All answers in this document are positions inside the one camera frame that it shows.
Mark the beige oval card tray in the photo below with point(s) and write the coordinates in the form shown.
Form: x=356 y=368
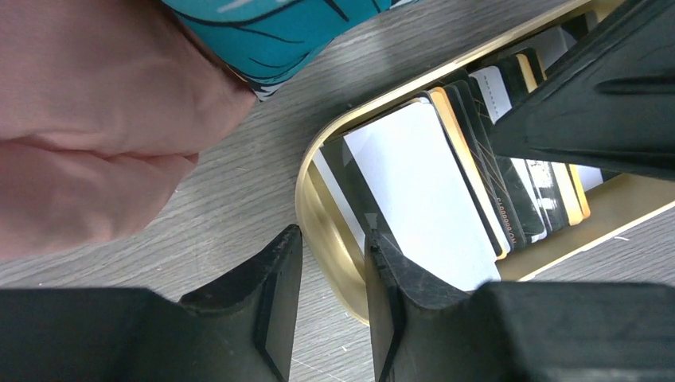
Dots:
x=617 y=205

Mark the white card in tray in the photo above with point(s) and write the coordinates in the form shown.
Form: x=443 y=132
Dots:
x=411 y=171

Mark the pink hanging garment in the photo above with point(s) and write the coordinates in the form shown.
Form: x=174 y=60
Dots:
x=105 y=108

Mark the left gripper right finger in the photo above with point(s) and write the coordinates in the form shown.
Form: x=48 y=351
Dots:
x=417 y=321

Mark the colourful comic print garment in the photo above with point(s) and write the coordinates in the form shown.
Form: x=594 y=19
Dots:
x=268 y=42

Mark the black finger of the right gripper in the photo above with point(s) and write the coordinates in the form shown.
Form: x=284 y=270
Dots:
x=609 y=104

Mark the black gold-edged card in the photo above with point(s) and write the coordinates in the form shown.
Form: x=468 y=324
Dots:
x=510 y=198

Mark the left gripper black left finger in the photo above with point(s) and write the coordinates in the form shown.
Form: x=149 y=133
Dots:
x=246 y=318

